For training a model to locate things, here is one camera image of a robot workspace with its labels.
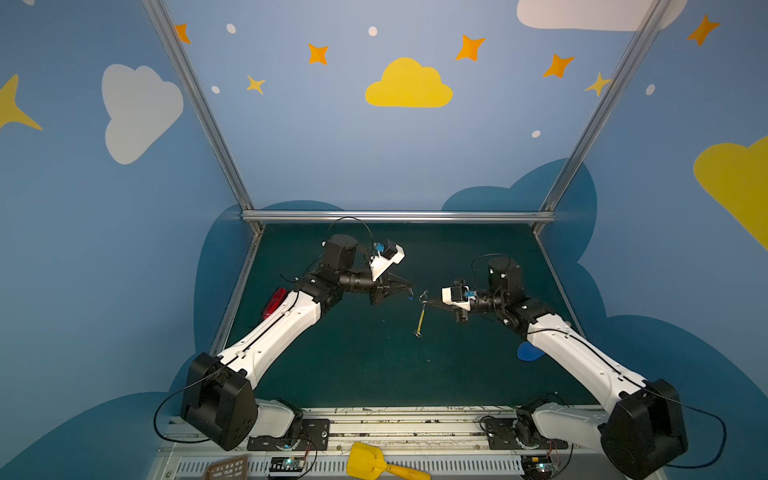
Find grey keyring yellow handle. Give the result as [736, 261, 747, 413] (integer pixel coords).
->
[414, 290, 428, 338]

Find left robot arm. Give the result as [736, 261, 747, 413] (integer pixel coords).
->
[180, 234, 412, 451]

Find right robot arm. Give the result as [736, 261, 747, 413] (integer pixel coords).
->
[439, 258, 688, 479]

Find red spray bottle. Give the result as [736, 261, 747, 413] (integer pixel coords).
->
[261, 287, 288, 320]

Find right controller board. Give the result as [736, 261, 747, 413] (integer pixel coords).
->
[520, 455, 556, 480]

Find controller board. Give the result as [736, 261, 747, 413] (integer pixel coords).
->
[520, 455, 556, 480]
[267, 456, 307, 479]

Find yellow plastic scoop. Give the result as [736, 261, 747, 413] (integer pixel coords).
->
[346, 442, 431, 480]

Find left controller board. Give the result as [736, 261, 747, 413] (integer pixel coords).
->
[267, 456, 307, 479]

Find brown perforated plate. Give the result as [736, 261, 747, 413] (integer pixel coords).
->
[202, 455, 249, 480]

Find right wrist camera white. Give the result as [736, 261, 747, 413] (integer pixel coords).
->
[441, 279, 476, 310]

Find blue trowel wooden handle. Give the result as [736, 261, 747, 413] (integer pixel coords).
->
[517, 341, 545, 362]

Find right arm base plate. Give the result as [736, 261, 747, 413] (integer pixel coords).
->
[479, 416, 569, 450]

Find aluminium frame rail right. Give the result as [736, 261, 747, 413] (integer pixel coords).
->
[534, 1, 672, 334]

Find aluminium frame rail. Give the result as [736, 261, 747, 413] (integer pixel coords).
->
[241, 209, 555, 224]
[534, 1, 672, 334]
[142, 0, 264, 354]

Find aluminium frame rail back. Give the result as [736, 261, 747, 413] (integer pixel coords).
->
[241, 209, 555, 224]

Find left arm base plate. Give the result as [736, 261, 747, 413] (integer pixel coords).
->
[247, 418, 330, 452]

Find aluminium frame rail left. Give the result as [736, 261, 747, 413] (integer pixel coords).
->
[142, 0, 264, 354]

